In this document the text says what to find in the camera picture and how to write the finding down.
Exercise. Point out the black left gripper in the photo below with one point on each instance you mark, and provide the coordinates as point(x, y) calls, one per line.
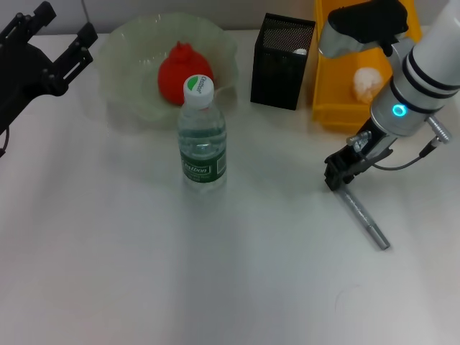
point(25, 72)

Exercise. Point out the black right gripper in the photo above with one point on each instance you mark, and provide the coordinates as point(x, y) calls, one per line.
point(359, 158)

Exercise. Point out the grey marker pen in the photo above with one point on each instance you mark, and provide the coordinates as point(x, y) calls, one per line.
point(363, 217)

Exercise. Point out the white paper ball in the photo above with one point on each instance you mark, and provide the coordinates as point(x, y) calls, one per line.
point(366, 84)

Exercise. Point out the red-orange toy orange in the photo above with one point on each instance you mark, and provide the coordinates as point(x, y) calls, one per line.
point(176, 72)

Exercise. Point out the green pen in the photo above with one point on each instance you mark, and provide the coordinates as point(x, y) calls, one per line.
point(300, 51)

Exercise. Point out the clear green-label water bottle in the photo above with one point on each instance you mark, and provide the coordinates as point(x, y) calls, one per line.
point(203, 143)

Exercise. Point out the pale green glass fruit bowl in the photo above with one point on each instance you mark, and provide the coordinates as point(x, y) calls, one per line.
point(125, 72)

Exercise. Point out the black mesh pen holder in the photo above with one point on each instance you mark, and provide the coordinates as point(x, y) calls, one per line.
point(280, 72)

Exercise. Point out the yellow plastic bin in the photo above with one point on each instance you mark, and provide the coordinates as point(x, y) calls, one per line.
point(330, 93)

